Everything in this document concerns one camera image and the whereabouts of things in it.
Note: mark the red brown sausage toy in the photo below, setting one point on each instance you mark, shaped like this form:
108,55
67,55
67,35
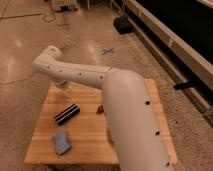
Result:
100,109

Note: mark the white device on floor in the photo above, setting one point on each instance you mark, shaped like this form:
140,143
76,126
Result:
61,5

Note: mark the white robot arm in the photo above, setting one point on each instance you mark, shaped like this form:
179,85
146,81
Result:
131,119

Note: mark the wooden table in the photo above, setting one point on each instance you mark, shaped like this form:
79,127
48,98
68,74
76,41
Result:
88,132

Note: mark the white ceramic cup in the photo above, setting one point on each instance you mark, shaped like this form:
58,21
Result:
67,91

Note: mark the blue sponge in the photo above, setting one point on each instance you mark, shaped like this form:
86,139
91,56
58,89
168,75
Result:
60,140

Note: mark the black white striped box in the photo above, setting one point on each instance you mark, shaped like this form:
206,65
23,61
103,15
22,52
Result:
68,113

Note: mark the black box on floor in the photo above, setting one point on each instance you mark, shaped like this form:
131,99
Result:
122,25

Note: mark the black handle at right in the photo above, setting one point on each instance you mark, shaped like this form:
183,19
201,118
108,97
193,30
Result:
185,85

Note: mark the white long wall rail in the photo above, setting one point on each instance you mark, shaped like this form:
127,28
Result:
180,35

